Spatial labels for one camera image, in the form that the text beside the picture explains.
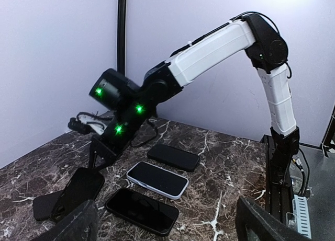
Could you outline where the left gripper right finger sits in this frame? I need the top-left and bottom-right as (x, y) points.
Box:
(235, 197), (310, 241)

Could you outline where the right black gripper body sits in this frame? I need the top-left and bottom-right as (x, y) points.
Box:
(90, 135), (129, 168)

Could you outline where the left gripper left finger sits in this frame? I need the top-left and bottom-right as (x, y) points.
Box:
(34, 200), (99, 240)

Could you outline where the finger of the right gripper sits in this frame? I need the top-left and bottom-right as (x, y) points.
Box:
(88, 150), (98, 169)

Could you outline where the pink phone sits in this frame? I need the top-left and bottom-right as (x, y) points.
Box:
(105, 188), (180, 237)

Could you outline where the lavender phone case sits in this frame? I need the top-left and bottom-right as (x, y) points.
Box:
(126, 161), (189, 200)

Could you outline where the silver white phone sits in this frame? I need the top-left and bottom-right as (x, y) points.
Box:
(129, 164), (187, 196)

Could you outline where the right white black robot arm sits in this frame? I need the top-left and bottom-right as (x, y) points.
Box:
(90, 12), (299, 186)

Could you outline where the white slotted cable duct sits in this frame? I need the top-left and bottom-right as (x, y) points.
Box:
(293, 195), (311, 239)

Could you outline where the right black corner post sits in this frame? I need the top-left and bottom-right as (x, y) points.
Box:
(117, 0), (127, 75)

